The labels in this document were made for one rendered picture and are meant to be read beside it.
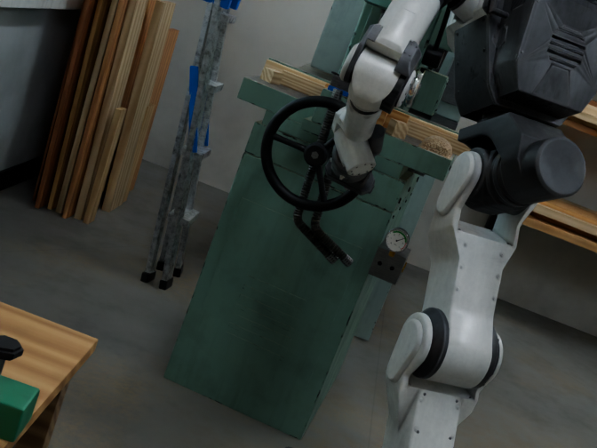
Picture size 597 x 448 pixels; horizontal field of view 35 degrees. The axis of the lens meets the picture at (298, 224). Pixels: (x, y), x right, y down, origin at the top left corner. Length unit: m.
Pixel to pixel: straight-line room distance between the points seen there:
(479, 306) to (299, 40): 3.23
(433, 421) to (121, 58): 2.24
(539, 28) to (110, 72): 2.24
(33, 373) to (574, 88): 1.13
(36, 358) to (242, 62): 3.66
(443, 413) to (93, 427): 0.93
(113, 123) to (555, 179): 2.32
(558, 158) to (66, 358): 0.93
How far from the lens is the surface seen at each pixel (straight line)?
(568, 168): 1.79
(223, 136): 5.07
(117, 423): 2.50
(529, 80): 1.85
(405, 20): 1.83
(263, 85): 2.55
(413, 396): 1.93
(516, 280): 5.15
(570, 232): 4.65
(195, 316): 2.71
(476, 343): 1.89
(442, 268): 1.94
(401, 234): 2.46
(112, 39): 3.70
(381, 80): 1.79
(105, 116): 3.78
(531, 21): 1.86
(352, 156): 2.00
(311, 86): 2.68
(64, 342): 1.58
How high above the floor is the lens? 1.20
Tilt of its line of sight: 14 degrees down
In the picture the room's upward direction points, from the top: 21 degrees clockwise
